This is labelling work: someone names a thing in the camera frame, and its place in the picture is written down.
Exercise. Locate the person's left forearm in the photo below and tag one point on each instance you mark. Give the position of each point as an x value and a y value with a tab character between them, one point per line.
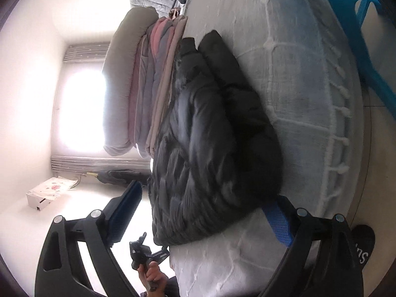
172	288

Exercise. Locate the hanging dark clothes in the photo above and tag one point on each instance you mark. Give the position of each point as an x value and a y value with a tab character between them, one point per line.
123	176

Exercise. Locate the black slipper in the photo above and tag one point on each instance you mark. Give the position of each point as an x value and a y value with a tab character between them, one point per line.
362	241

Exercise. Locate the bright window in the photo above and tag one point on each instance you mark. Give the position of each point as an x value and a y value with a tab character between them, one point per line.
82	108

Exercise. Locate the grey patterned curtain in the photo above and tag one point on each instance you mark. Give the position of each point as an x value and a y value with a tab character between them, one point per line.
86	53
102	162

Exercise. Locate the stack of folded quilts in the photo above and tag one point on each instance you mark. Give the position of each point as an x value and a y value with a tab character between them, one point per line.
161	99

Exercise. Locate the black puffer jacket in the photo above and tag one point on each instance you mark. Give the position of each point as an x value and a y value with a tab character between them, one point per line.
210	130

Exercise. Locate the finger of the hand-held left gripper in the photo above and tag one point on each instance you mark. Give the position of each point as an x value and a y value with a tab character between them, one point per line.
141	238
162	251

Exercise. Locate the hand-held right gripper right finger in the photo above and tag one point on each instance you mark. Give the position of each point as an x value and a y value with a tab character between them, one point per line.
280	225

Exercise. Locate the person's left hand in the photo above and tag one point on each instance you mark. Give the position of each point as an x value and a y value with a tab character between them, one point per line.
153	273

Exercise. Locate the pink folded blanket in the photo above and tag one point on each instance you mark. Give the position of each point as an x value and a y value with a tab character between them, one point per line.
159	37

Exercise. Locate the blue-grey folded quilt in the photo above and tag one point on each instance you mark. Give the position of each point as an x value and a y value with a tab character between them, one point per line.
147	92

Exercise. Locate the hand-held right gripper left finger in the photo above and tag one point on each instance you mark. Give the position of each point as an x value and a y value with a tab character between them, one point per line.
126	210

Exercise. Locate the bed with grey checked cover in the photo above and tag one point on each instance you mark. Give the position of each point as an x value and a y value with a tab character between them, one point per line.
294	52

